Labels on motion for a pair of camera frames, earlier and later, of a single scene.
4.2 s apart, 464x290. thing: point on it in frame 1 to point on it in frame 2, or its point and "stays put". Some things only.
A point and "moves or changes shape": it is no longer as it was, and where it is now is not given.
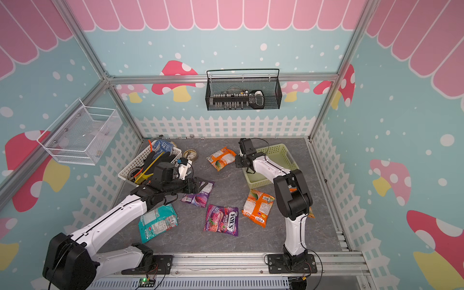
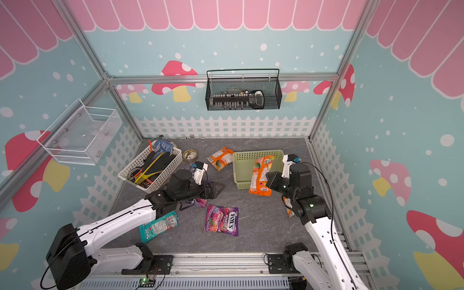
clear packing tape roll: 190,154 stays put
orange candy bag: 222,158 stays put
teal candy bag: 157,221 stays put
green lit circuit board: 146,283 stays put
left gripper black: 196,188 to 212,194
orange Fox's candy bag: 257,206 to 261,165
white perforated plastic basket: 123,175 stays put
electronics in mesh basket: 239,99 stays put
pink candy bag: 222,219 stays put
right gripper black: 237,161 to 273,182
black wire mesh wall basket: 223,94 stays put
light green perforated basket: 277,153 moves or changes shape
